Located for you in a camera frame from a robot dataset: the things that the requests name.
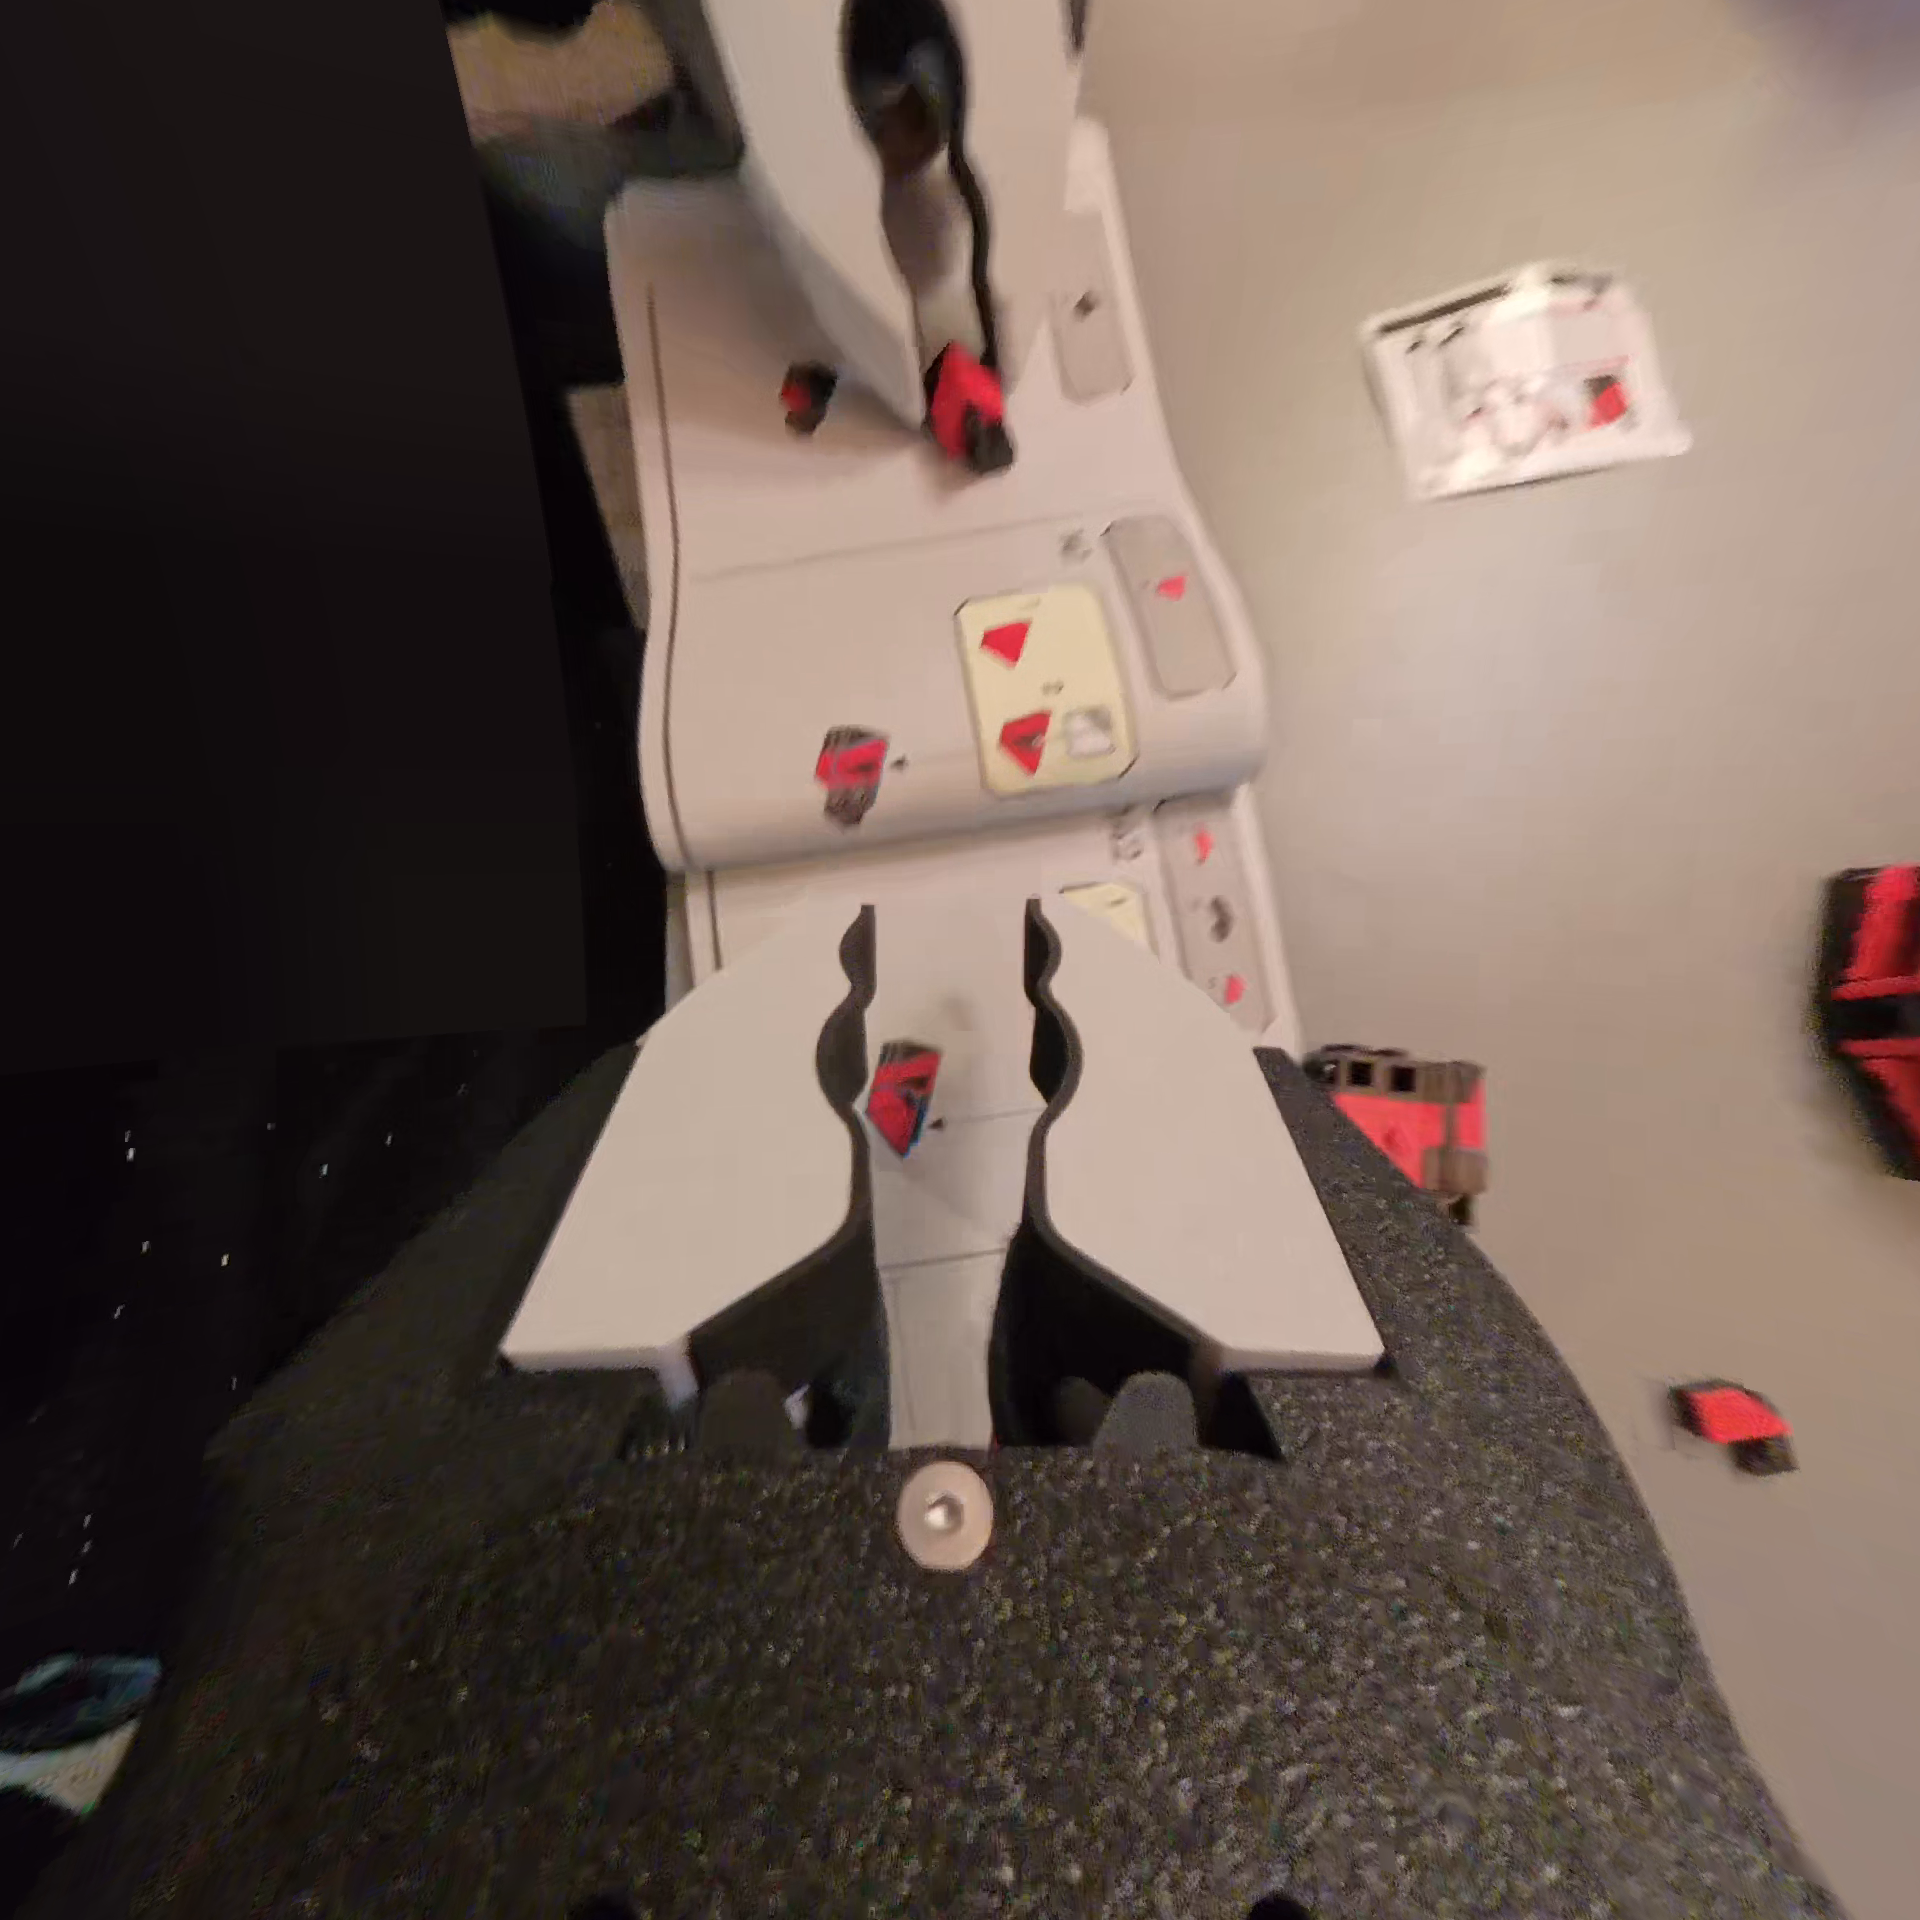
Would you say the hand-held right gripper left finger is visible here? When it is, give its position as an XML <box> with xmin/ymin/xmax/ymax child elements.
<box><xmin>498</xmin><ymin>902</ymin><xmax>879</xmax><ymax>1405</ymax></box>

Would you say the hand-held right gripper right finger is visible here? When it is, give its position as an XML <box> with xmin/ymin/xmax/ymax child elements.
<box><xmin>1025</xmin><ymin>895</ymin><xmax>1388</xmax><ymax>1375</ymax></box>

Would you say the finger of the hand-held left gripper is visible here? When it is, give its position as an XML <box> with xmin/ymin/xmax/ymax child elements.
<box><xmin>931</xmin><ymin>0</ymin><xmax>1087</xmax><ymax>376</ymax></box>
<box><xmin>700</xmin><ymin>0</ymin><xmax>925</xmax><ymax>424</ymax></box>

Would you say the red black brick subassembly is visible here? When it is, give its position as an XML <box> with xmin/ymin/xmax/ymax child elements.
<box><xmin>1303</xmin><ymin>1042</ymin><xmax>1498</xmax><ymax>1229</ymax></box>

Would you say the small black red brick assembly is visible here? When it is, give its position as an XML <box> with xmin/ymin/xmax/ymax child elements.
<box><xmin>919</xmin><ymin>343</ymin><xmax>1020</xmax><ymax>477</ymax></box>

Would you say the white instruction booklet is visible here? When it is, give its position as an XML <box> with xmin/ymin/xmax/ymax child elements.
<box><xmin>599</xmin><ymin>118</ymin><xmax>1307</xmax><ymax>1448</ymax></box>

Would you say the red curved brick black plate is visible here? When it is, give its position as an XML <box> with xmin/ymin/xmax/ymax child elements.
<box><xmin>1669</xmin><ymin>1375</ymin><xmax>1802</xmax><ymax>1481</ymax></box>

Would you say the white sticker sheet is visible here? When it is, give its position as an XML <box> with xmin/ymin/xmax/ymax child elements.
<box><xmin>1363</xmin><ymin>263</ymin><xmax>1695</xmax><ymax>505</ymax></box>

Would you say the red brick-built toy car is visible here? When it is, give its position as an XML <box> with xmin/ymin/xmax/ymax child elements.
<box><xmin>1814</xmin><ymin>861</ymin><xmax>1920</xmax><ymax>1181</ymax></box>

